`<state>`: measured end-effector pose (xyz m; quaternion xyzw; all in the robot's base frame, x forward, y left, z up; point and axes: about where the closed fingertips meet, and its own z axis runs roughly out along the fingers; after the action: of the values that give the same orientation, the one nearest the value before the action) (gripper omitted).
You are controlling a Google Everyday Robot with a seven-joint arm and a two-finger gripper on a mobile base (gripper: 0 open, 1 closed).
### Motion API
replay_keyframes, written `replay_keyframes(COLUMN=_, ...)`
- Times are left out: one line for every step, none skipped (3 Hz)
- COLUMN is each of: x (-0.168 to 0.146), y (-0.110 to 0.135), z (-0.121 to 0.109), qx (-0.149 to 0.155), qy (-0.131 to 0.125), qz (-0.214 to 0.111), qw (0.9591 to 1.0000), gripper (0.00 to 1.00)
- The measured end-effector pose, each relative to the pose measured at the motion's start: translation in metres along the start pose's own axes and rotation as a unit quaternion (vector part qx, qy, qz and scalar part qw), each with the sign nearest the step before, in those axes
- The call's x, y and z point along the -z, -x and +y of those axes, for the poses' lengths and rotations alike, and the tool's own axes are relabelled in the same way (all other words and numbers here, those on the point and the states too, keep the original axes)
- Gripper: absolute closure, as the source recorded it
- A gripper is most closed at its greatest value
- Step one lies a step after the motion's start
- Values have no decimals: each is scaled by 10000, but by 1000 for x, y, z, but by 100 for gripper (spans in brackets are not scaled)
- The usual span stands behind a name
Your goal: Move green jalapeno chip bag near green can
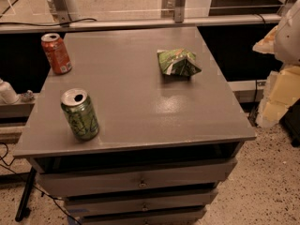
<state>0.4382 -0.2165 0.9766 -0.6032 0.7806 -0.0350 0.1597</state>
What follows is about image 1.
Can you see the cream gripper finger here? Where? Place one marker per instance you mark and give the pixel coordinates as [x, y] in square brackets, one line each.
[267, 44]
[281, 91]

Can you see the green jalapeno chip bag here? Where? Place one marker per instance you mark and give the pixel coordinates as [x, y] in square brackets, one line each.
[180, 62]

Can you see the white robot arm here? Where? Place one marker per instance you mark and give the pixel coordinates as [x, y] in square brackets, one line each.
[287, 40]

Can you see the green soda can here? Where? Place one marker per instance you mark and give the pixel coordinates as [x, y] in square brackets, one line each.
[79, 111]

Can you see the orange soda can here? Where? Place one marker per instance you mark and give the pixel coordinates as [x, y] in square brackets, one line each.
[56, 52]

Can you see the top grey drawer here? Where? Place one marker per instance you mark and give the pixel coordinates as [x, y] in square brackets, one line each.
[96, 182]

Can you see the grey drawer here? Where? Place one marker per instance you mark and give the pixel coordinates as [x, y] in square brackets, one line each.
[154, 217]
[96, 182]
[144, 203]

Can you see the grey drawer cabinet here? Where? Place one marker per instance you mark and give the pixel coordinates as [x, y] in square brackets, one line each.
[145, 118]

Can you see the middle grey drawer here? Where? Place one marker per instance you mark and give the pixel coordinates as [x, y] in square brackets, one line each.
[144, 203]

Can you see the bottom grey drawer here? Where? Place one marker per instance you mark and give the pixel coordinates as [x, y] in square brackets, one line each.
[154, 217]

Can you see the small metal fitting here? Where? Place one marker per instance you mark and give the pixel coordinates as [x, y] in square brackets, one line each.
[27, 96]

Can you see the white plastic bottle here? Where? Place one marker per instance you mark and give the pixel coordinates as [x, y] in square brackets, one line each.
[7, 93]

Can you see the black metal leg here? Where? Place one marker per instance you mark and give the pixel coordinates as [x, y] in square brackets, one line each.
[23, 209]

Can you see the right metal frame post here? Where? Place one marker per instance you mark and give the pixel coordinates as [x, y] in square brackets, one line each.
[179, 11]

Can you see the metal frame post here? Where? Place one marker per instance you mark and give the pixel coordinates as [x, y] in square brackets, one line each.
[61, 7]
[179, 11]

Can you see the left metal frame post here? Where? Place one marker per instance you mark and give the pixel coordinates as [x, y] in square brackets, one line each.
[61, 7]

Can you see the grey horizontal rail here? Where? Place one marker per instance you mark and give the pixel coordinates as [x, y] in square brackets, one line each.
[89, 25]

